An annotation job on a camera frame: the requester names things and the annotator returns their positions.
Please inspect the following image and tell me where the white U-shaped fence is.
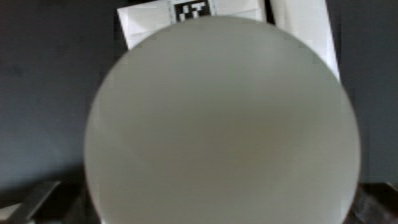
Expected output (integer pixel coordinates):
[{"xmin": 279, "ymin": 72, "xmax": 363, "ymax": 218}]
[{"xmin": 270, "ymin": 0, "xmax": 341, "ymax": 79}]

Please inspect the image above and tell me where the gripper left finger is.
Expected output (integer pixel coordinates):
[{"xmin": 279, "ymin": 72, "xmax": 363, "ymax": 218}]
[{"xmin": 0, "ymin": 181, "xmax": 61, "ymax": 224}]

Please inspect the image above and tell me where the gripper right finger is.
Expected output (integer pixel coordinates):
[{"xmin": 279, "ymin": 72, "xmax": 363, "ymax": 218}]
[{"xmin": 359, "ymin": 183, "xmax": 398, "ymax": 224}]

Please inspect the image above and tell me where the white lamp bulb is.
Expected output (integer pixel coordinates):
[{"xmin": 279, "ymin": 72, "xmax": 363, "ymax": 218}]
[{"xmin": 84, "ymin": 16, "xmax": 361, "ymax": 224}]

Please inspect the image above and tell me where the white lamp base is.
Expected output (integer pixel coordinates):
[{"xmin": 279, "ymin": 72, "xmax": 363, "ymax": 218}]
[{"xmin": 118, "ymin": 0, "xmax": 265, "ymax": 48}]

